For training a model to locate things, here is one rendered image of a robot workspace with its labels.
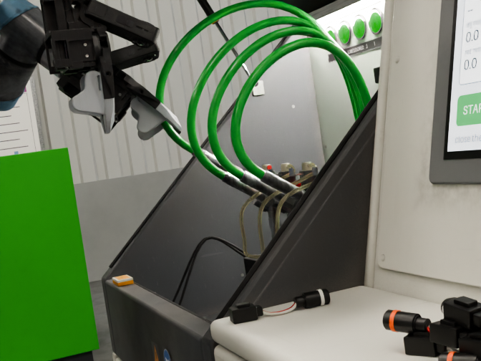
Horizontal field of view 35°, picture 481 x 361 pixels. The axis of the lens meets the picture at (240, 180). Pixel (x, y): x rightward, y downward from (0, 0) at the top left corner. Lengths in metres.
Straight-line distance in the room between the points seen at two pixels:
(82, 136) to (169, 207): 6.17
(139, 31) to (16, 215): 3.45
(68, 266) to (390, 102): 3.72
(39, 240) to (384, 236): 3.68
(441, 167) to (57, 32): 0.56
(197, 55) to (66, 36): 6.88
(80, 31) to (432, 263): 0.58
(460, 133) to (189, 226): 0.87
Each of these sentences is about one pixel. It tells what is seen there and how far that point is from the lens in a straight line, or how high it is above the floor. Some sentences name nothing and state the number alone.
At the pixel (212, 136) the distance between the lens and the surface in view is 1.12.
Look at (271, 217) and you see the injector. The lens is 1.33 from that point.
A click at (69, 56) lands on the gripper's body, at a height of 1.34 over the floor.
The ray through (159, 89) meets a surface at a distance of 1.28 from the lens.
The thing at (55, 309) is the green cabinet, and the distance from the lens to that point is 4.60.
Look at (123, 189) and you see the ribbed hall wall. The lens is 7.76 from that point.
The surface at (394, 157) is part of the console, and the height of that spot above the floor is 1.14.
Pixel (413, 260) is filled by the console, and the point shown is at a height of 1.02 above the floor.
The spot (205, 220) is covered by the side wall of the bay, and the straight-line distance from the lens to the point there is 1.62.
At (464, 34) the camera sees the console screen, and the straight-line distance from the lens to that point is 0.89.
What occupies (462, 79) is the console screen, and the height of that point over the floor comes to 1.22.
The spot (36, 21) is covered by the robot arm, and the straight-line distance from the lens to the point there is 1.32.
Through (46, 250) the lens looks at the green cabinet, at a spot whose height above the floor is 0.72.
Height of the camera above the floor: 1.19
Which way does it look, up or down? 3 degrees down
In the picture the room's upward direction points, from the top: 8 degrees counter-clockwise
